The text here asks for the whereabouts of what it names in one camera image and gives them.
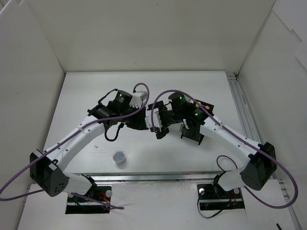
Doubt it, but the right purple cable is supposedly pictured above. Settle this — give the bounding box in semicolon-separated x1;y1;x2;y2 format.
150;90;299;209

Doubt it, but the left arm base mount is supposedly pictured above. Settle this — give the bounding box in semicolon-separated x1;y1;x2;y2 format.
65;185;112;214

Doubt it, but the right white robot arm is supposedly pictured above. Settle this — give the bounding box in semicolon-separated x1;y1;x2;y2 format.
146;90;277;197

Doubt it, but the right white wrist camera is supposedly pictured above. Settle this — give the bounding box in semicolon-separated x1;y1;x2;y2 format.
145;108;163;132

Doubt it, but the aluminium front rail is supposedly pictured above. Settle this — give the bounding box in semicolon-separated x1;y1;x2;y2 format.
85;171;222;184

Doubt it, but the aluminium right rail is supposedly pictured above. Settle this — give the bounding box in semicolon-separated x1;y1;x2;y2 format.
225;71;302;230

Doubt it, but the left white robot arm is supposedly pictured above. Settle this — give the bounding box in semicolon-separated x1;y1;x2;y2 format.
30;90;149;201

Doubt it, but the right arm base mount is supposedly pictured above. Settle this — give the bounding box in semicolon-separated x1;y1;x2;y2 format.
197;172;245;219

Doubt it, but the aluminium rail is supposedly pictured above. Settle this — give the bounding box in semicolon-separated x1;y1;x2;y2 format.
225;71;302;230
85;171;222;184

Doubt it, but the black slotted pen holder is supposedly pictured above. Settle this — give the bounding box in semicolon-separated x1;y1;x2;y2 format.
180;102;208;145

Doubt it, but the small clear glitter jar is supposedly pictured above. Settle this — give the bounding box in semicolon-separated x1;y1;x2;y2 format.
112;151;126;165

